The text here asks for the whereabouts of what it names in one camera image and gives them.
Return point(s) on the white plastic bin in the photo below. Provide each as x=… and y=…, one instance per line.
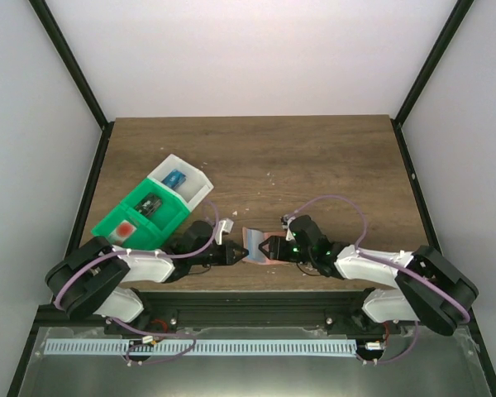
x=185, y=181

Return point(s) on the green plastic bin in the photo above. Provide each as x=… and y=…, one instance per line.
x=146, y=237
x=171, y=213

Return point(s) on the green plastic bin front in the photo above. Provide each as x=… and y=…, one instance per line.
x=146, y=237

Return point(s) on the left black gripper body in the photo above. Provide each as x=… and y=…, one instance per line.
x=218, y=259

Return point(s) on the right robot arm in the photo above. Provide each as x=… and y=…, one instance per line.
x=419, y=286

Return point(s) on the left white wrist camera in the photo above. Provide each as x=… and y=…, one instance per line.
x=223, y=227

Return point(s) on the green plastic bin middle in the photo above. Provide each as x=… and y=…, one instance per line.
x=171, y=213

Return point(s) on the left black frame post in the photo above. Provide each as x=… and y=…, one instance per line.
x=57, y=38

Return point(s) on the blue card in bin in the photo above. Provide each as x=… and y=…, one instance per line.
x=174, y=179

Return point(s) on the black card in bin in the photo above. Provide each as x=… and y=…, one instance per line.
x=149, y=205

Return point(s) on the right black frame post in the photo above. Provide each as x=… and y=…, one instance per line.
x=441, y=44

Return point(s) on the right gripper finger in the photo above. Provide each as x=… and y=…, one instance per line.
x=269, y=244
x=266, y=255

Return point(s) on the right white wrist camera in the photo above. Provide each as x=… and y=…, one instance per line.
x=285, y=221

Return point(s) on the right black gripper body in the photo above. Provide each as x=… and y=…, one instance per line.
x=303, y=255

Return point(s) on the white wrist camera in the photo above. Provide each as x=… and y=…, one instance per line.
x=285, y=221
x=223, y=227

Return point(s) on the black frame post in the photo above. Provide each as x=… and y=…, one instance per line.
x=57, y=38
x=441, y=44

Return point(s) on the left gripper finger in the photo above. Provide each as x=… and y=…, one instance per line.
x=238, y=248
x=238, y=256

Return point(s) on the red dot card in bin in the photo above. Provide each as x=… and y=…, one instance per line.
x=123, y=231

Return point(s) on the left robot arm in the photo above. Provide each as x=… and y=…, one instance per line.
x=88, y=281

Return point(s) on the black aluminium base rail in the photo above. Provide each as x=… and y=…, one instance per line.
x=334, y=312

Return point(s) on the light blue slotted cable duct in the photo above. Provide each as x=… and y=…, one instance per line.
x=210, y=347

